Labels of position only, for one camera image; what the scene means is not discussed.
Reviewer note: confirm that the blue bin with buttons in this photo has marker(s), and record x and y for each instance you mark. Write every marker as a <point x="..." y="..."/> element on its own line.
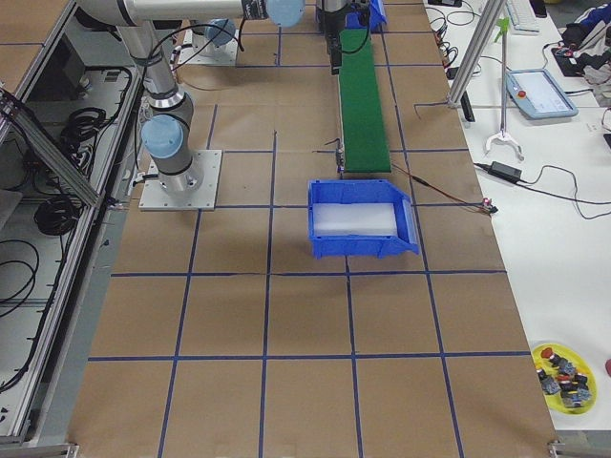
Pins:
<point x="366" y="14"/>

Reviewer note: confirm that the blue empty bin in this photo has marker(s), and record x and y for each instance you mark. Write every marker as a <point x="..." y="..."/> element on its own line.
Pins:
<point x="347" y="191"/>

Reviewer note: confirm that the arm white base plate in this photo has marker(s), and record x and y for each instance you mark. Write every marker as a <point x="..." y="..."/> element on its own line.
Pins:
<point x="212" y="55"/>
<point x="195" y="189"/>

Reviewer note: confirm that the white foam pad target bin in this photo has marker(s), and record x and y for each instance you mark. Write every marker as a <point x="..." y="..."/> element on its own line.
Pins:
<point x="359" y="219"/>

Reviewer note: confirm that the black power adapter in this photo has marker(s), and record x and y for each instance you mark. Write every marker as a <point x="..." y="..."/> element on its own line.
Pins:
<point x="505" y="172"/>

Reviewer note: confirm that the yellow plate of buttons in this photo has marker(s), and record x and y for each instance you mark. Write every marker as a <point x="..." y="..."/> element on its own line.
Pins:
<point x="567" y="382"/>

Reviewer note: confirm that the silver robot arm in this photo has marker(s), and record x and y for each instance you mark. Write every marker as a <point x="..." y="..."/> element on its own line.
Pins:
<point x="215" y="32"/>
<point x="165" y="135"/>

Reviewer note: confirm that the teach pendant tablet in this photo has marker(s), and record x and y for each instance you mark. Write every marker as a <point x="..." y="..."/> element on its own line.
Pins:
<point x="538" y="95"/>

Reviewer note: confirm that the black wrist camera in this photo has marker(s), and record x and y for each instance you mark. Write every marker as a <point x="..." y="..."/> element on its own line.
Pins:
<point x="335" y="52"/>

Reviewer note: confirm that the aluminium frame post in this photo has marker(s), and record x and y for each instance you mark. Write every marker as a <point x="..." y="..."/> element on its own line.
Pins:
<point x="482" y="33"/>

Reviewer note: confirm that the green handled reacher grabber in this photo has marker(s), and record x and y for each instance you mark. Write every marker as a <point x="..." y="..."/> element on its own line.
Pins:
<point x="503" y="136"/>

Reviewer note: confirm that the green conveyor belt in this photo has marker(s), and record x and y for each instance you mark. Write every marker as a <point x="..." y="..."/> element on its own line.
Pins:
<point x="365" y="146"/>

